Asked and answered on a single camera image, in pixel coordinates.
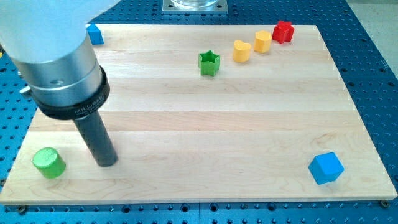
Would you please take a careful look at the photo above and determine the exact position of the blue triangle block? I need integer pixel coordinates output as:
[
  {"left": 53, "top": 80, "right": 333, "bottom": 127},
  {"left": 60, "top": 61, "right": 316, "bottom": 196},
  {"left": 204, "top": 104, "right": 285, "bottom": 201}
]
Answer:
[{"left": 86, "top": 24, "right": 104, "bottom": 45}]

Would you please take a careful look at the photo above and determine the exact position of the green cylinder block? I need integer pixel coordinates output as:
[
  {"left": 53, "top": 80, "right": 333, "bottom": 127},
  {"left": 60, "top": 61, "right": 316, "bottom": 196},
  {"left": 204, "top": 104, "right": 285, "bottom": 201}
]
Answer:
[{"left": 32, "top": 147, "right": 66, "bottom": 179}]

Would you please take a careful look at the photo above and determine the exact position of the red star block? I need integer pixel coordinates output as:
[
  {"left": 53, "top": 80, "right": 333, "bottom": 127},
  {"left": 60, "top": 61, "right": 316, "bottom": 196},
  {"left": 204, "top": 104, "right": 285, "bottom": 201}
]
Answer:
[{"left": 272, "top": 21, "right": 295, "bottom": 44}]

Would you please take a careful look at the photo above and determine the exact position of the light wooden board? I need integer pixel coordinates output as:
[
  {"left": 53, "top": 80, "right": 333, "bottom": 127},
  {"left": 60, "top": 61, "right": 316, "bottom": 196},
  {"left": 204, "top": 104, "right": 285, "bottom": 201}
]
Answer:
[{"left": 1, "top": 24, "right": 397, "bottom": 205}]

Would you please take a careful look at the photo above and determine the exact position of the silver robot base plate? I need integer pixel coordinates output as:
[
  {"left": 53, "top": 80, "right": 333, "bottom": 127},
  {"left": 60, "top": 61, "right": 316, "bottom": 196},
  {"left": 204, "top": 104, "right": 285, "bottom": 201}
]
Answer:
[{"left": 162, "top": 0, "right": 228, "bottom": 14}]

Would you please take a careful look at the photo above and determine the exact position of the yellow hexagon block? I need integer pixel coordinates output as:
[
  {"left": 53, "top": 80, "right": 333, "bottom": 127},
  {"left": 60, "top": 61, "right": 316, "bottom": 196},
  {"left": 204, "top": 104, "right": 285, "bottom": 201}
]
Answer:
[{"left": 254, "top": 30, "right": 272, "bottom": 53}]

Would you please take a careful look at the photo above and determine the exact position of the blue cube block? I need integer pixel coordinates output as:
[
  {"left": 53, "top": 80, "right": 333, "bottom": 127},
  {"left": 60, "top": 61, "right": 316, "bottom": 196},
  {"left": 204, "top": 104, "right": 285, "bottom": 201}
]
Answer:
[{"left": 308, "top": 152, "right": 345, "bottom": 185}]

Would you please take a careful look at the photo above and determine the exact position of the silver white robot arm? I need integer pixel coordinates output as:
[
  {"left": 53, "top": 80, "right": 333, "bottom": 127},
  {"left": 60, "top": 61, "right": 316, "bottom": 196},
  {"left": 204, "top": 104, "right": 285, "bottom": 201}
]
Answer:
[{"left": 1, "top": 0, "right": 118, "bottom": 167}]

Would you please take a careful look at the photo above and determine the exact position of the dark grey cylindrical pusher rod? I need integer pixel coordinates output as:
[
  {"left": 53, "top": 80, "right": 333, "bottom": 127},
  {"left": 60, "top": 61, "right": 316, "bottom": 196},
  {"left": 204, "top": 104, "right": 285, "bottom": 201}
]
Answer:
[{"left": 73, "top": 111, "right": 118, "bottom": 167}]

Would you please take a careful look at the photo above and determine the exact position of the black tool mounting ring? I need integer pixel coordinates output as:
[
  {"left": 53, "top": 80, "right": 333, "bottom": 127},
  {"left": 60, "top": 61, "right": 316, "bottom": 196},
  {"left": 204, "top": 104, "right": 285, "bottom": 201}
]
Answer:
[{"left": 30, "top": 65, "right": 110, "bottom": 120}]

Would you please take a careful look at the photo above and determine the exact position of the yellow heart block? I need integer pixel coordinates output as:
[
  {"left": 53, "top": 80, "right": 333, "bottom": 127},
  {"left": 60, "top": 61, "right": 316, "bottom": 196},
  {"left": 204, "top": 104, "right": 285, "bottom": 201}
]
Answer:
[{"left": 233, "top": 40, "right": 251, "bottom": 63}]

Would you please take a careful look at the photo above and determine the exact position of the green star block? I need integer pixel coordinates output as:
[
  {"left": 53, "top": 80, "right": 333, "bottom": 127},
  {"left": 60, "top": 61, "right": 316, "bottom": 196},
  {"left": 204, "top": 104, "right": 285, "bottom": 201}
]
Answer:
[{"left": 198, "top": 50, "right": 220, "bottom": 77}]

